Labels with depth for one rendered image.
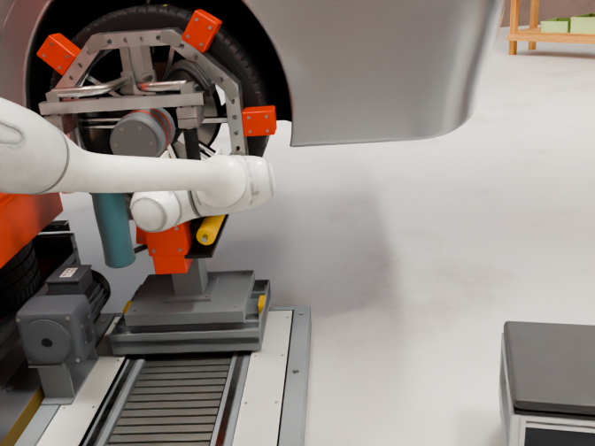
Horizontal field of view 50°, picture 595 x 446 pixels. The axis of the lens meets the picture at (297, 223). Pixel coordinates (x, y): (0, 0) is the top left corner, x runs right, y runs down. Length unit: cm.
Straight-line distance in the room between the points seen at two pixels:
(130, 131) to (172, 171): 66
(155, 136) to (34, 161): 92
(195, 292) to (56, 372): 51
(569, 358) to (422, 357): 68
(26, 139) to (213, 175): 43
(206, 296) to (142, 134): 69
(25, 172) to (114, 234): 107
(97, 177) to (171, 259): 102
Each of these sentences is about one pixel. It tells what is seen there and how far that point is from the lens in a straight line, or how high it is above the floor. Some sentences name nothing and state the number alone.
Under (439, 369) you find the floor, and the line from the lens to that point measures 218.
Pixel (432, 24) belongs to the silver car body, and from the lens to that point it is 190.
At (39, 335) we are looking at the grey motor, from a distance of 196.
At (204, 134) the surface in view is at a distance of 208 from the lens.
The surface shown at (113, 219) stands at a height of 63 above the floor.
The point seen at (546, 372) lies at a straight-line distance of 162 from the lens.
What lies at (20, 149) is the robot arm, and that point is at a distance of 80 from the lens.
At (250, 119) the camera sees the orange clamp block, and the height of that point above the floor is 86.
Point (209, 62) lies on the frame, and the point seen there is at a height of 103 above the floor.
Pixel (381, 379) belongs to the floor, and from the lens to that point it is 213.
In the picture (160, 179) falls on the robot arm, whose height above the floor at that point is 95.
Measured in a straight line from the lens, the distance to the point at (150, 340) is 219.
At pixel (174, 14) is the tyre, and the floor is 115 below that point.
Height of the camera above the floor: 126
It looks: 22 degrees down
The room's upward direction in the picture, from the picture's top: 5 degrees counter-clockwise
